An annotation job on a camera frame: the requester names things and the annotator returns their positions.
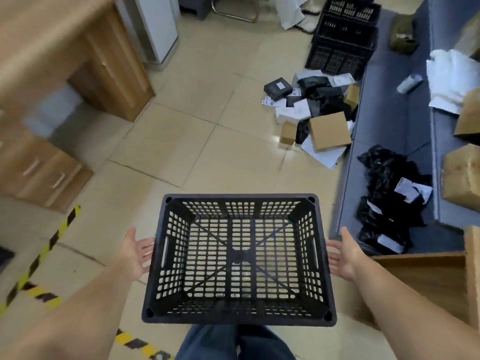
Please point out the person's left hand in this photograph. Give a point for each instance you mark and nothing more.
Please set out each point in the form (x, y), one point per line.
(137, 254)

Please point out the person's right hand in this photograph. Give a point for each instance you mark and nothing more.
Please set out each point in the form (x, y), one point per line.
(347, 256)

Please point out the person's right forearm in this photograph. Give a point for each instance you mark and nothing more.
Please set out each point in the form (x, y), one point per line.
(416, 314)

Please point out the person's left forearm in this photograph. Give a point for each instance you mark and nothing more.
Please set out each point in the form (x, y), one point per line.
(67, 318)

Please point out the person's blue jeans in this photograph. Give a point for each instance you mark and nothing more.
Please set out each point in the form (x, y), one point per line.
(210, 344)

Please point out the light wooden desk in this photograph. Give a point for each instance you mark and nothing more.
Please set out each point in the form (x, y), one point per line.
(423, 281)

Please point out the yellow black striped floor tape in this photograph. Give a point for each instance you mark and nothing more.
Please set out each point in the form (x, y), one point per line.
(58, 234)

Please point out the pile of black bags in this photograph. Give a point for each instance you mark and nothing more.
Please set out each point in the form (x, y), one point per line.
(386, 176)

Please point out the white paper sheet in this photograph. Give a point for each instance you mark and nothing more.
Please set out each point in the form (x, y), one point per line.
(326, 159)

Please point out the small brown cardboard box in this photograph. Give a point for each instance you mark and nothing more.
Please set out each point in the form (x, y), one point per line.
(352, 96)
(288, 134)

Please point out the grey metal shelving unit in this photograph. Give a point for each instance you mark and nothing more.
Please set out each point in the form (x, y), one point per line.
(390, 108)

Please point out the white cardboard box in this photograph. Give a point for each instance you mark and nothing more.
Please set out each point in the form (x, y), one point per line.
(296, 110)

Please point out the black mailer bags heap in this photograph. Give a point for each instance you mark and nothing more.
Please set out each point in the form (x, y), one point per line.
(322, 93)

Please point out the white envelope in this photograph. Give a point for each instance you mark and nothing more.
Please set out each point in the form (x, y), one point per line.
(342, 79)

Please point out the black box white label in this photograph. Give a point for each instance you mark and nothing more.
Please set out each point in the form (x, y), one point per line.
(278, 89)

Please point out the white paper roll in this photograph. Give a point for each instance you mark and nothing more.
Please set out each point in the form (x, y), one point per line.
(409, 84)

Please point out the white mailer bags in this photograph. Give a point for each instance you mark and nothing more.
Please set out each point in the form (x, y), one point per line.
(450, 78)

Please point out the small olive box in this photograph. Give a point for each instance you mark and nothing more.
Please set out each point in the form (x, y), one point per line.
(403, 37)

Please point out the white floor air conditioner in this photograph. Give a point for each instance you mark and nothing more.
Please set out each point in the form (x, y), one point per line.
(157, 26)

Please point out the brown striped wooden desk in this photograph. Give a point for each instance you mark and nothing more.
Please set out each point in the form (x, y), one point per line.
(56, 29)

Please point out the dark grey plastic stool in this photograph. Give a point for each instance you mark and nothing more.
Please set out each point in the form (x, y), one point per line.
(195, 5)

